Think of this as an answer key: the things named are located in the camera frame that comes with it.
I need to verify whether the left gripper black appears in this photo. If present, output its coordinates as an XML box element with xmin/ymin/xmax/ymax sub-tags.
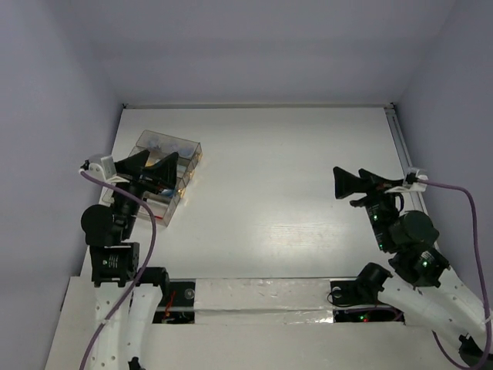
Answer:
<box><xmin>109</xmin><ymin>148</ymin><xmax>179</xmax><ymax>236</ymax></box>

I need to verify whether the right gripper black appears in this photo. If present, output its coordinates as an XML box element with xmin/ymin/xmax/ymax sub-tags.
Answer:
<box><xmin>331</xmin><ymin>165</ymin><xmax>401</xmax><ymax>250</ymax></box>

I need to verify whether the clear bead cup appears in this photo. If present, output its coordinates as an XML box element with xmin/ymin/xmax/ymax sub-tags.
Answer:
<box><xmin>160</xmin><ymin>141</ymin><xmax>179</xmax><ymax>153</ymax></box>
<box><xmin>178</xmin><ymin>144</ymin><xmax>196</xmax><ymax>159</ymax></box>
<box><xmin>146</xmin><ymin>135</ymin><xmax>161</xmax><ymax>151</ymax></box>

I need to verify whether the blue slime jar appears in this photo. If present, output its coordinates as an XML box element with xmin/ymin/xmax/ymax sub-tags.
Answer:
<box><xmin>160</xmin><ymin>189</ymin><xmax>176</xmax><ymax>198</ymax></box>

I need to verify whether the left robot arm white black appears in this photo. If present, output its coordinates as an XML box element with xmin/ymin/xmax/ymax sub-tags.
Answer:
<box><xmin>79</xmin><ymin>150</ymin><xmax>179</xmax><ymax>369</ymax></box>

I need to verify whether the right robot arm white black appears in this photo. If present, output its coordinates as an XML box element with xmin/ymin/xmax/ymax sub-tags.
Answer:
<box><xmin>327</xmin><ymin>166</ymin><xmax>492</xmax><ymax>369</ymax></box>

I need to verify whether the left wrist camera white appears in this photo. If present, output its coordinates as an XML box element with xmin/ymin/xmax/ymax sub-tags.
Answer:
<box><xmin>79</xmin><ymin>154</ymin><xmax>129</xmax><ymax>183</ymax></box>

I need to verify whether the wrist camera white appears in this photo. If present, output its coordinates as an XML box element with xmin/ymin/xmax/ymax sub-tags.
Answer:
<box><xmin>79</xmin><ymin>154</ymin><xmax>129</xmax><ymax>183</ymax></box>
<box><xmin>384</xmin><ymin>167</ymin><xmax>428</xmax><ymax>193</ymax></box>

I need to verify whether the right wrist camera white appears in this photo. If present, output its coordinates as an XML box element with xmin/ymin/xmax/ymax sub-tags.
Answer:
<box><xmin>384</xmin><ymin>167</ymin><xmax>428</xmax><ymax>193</ymax></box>

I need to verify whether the aluminium rail right side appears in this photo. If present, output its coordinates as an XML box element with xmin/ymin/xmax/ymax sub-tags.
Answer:
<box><xmin>384</xmin><ymin>103</ymin><xmax>448</xmax><ymax>274</ymax></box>

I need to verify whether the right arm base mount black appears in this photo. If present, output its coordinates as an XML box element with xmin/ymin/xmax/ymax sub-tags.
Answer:
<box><xmin>327</xmin><ymin>263</ymin><xmax>404</xmax><ymax>324</ymax></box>

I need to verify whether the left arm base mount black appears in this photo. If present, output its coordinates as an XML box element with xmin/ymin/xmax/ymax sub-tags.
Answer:
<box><xmin>153</xmin><ymin>280</ymin><xmax>196</xmax><ymax>325</ymax></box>

